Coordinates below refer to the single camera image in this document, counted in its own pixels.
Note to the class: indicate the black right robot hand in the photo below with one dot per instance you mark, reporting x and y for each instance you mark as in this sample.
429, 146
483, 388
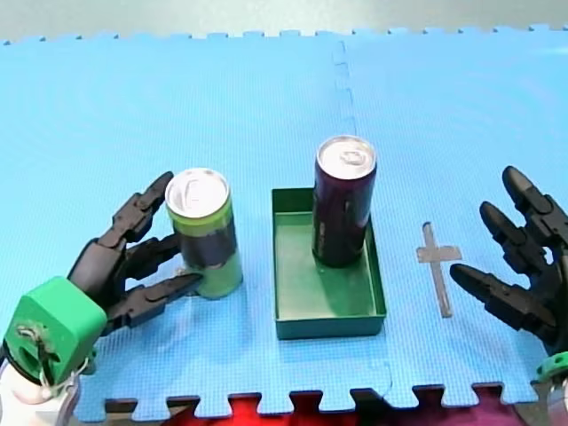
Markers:
528, 275

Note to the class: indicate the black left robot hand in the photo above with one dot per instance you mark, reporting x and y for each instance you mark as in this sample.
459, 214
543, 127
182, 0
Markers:
128, 266

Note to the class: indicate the green drink can dark band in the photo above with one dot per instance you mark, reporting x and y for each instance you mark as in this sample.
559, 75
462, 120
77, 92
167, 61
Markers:
206, 235

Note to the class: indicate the dark purple drink can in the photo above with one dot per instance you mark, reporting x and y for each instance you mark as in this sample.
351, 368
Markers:
341, 208

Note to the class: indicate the shallow green tray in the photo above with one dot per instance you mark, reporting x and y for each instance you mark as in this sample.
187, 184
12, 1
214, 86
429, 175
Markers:
328, 284

